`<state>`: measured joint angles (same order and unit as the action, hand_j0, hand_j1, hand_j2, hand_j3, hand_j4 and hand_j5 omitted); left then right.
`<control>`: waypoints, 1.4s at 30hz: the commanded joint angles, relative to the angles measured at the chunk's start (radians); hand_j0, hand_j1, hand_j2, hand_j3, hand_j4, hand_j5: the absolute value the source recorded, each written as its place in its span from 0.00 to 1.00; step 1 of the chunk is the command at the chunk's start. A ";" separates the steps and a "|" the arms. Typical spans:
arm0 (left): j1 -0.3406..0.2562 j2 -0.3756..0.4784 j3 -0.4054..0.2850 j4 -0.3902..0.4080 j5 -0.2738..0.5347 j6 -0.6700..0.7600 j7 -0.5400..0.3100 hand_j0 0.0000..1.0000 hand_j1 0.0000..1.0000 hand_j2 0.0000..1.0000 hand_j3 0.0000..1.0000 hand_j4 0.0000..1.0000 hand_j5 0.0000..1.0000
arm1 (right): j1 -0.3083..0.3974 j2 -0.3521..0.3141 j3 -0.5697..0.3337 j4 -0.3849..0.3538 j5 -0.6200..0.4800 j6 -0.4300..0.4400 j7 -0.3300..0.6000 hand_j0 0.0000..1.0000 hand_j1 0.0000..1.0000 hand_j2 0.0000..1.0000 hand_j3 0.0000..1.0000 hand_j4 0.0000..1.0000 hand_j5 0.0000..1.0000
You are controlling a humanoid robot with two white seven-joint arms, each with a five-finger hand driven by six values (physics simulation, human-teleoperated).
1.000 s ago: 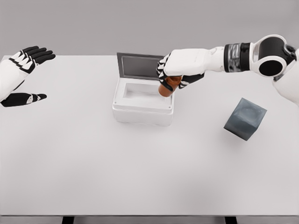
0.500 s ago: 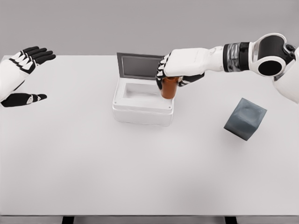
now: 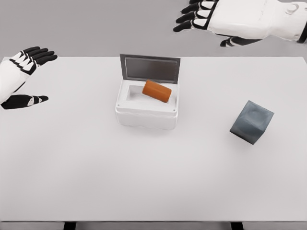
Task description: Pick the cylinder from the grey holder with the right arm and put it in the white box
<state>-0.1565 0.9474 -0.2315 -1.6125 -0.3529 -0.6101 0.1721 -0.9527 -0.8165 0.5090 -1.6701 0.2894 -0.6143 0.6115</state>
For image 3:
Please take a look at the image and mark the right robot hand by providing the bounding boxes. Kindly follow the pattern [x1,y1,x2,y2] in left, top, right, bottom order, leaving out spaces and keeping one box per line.
[173,0,277,47]

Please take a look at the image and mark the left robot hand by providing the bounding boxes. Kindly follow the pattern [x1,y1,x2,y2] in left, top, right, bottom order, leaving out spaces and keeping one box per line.
[0,46,58,111]

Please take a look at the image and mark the orange cylinder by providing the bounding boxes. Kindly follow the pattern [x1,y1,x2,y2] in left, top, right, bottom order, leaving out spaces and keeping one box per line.
[142,79,172,104]

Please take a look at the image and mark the white open box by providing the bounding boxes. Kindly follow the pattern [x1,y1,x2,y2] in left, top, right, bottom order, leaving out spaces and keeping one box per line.
[115,78,180,131]

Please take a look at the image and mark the grey cube block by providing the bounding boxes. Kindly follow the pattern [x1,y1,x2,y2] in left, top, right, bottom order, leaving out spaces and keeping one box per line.
[229,100,275,146]

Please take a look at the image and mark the grey box lid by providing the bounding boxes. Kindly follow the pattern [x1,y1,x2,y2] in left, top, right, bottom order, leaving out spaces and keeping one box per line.
[119,54,181,84]

